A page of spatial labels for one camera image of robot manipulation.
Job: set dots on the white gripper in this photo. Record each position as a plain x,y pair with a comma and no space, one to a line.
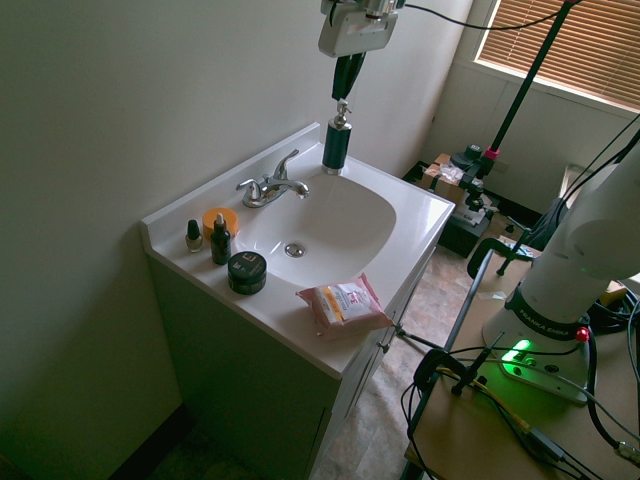
352,32

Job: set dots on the black chrome soap dispenser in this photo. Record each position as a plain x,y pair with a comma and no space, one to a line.
336,145

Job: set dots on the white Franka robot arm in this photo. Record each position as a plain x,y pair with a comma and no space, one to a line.
565,280

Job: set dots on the red connector at robot base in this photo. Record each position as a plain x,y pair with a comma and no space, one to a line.
582,334

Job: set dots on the brown cardboard box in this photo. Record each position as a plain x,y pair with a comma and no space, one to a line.
442,180

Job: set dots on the pink stand clamp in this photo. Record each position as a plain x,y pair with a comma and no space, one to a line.
492,153

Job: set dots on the chrome sink drain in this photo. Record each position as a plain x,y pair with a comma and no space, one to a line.
295,250

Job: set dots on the orange round jar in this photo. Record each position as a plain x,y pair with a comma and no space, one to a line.
231,220

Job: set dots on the black equipment case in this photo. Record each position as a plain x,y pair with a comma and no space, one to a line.
465,232

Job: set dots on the dark dropper bottle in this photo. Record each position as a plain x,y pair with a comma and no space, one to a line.
220,245

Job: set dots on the black round cosmetic jar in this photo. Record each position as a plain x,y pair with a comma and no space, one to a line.
247,275

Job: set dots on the brown window blinds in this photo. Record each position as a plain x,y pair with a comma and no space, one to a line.
575,45

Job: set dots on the small nail polish bottle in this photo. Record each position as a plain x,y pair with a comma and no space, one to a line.
193,240

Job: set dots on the pink wipes pack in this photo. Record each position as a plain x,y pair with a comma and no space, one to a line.
345,307

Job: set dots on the dark green C-clamp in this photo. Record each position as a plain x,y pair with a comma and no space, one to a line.
445,362
500,252

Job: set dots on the white vanity top with sink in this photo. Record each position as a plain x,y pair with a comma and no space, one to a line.
280,310

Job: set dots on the dark bag on floor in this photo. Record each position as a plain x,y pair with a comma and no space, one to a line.
550,225

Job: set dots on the metal cabinet knob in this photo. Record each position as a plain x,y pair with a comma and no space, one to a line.
385,345
398,327

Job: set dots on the grey vanity cabinet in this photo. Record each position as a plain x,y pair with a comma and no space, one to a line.
260,400

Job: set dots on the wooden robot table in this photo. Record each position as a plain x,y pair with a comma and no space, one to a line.
475,430

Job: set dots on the white wall outlet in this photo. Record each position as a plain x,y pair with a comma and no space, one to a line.
501,167

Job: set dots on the black camera stand pole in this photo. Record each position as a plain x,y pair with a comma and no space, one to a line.
530,75

